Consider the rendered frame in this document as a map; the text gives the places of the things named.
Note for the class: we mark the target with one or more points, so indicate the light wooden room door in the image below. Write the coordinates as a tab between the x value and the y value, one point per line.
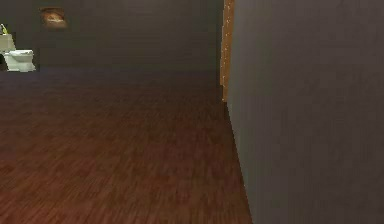
227	50

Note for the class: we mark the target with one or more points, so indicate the white toilet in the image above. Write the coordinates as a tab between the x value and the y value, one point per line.
19	59

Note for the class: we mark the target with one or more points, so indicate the yellow green spray bottle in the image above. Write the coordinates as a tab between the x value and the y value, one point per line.
3	29

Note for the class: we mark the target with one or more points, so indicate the brown framed wall picture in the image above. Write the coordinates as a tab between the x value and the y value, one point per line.
53	18

